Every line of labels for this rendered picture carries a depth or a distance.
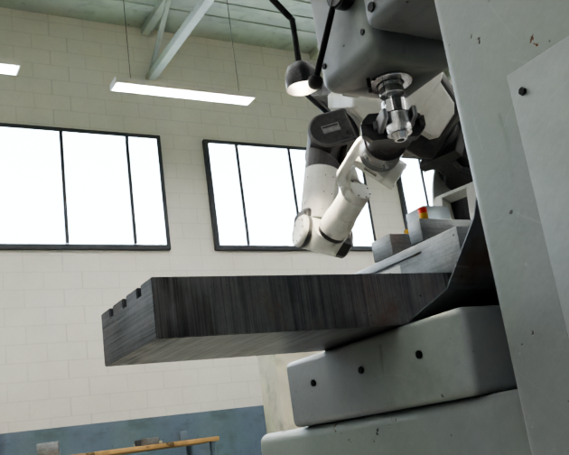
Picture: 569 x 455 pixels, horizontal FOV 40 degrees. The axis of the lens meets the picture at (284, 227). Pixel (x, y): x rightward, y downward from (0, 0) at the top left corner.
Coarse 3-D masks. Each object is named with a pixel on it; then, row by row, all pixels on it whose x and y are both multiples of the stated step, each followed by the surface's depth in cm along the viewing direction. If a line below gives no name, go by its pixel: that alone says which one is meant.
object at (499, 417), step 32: (384, 416) 121; (416, 416) 114; (448, 416) 108; (480, 416) 102; (512, 416) 97; (288, 448) 146; (320, 448) 136; (352, 448) 127; (384, 448) 120; (416, 448) 113; (448, 448) 107; (480, 448) 102; (512, 448) 97
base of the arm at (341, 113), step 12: (312, 120) 193; (324, 120) 193; (336, 120) 193; (348, 120) 193; (312, 132) 191; (324, 132) 191; (336, 132) 191; (348, 132) 192; (324, 144) 190; (336, 144) 191; (348, 144) 192
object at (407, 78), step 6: (390, 72) 143; (396, 72) 143; (402, 72) 143; (408, 72) 144; (378, 78) 143; (384, 78) 144; (390, 78) 144; (402, 78) 145; (408, 78) 145; (372, 84) 146; (408, 84) 148
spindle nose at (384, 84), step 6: (396, 78) 145; (378, 84) 146; (384, 84) 145; (390, 84) 144; (396, 84) 144; (402, 84) 145; (378, 90) 146; (384, 90) 144; (390, 90) 144; (396, 90) 144; (402, 90) 144; (384, 96) 146; (402, 96) 147
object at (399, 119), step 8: (392, 104) 143; (400, 104) 143; (392, 112) 143; (400, 112) 143; (392, 120) 142; (400, 120) 142; (408, 120) 143; (392, 128) 142; (400, 128) 142; (408, 128) 142
